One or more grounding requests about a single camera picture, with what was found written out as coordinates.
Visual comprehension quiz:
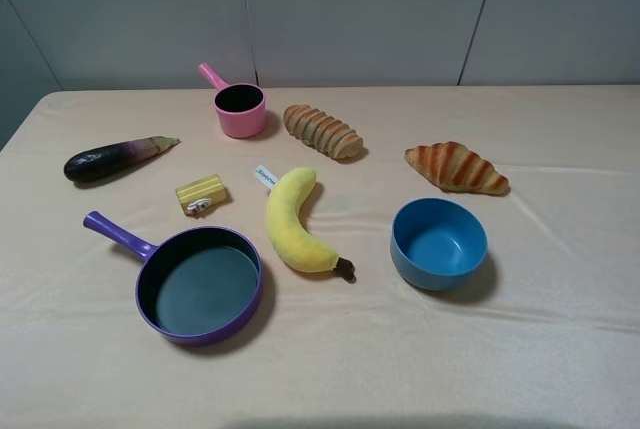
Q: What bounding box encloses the ridged brown bread loaf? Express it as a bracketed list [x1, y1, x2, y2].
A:
[282, 105, 364, 160]

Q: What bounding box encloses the yellow plush banana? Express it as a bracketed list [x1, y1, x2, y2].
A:
[255, 165, 355, 281]

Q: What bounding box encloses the pink plastic saucepan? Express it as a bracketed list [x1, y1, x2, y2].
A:
[198, 63, 267, 139]

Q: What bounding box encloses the peach tablecloth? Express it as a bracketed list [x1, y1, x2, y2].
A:
[1, 86, 639, 428]

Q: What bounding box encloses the yellow butter block toy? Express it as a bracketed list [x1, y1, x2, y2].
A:
[175, 174, 228, 217]

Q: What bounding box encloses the blue plastic bowl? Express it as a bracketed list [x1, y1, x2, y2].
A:
[390, 198, 488, 292]

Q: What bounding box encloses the golden striped croissant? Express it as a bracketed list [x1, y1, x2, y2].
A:
[404, 141, 510, 196]

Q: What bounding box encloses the purple frying pan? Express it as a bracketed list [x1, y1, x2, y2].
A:
[83, 211, 264, 346]

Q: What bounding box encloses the dark purple eggplant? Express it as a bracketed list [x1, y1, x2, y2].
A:
[63, 136, 181, 184]

